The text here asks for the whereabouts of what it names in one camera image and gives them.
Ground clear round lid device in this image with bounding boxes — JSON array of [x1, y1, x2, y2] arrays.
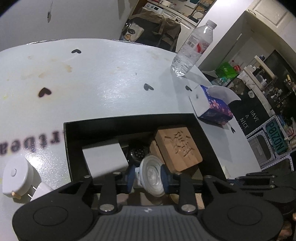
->
[[133, 154, 165, 197]]

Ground wooden carved tile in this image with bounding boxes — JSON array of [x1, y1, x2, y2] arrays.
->
[[149, 140, 165, 164], [155, 127, 203, 173]]

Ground black cardboard box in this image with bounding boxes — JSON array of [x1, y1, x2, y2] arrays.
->
[[64, 113, 226, 182]]

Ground white charger adapter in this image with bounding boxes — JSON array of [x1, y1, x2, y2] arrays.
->
[[29, 182, 53, 201]]

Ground round white plug device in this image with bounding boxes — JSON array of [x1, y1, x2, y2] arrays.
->
[[2, 157, 40, 199]]

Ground person right hand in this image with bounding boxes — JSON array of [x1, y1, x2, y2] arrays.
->
[[277, 213, 295, 240]]

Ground black welcome sign board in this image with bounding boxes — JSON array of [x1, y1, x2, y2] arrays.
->
[[228, 78, 269, 136]]

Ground purple floral tissue box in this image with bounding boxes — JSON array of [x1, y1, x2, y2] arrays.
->
[[189, 84, 241, 125]]

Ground green label water bottle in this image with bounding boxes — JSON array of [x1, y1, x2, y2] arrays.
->
[[211, 77, 231, 87]]

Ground clear plastic water bottle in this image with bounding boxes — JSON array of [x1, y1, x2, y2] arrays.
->
[[171, 20, 217, 76]]

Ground white tote bag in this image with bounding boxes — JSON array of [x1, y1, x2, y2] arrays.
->
[[122, 22, 144, 42]]

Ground chair with brown jacket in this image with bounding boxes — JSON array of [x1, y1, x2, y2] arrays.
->
[[120, 8, 181, 52]]

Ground white washing machine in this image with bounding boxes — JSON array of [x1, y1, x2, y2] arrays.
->
[[144, 2, 164, 15]]

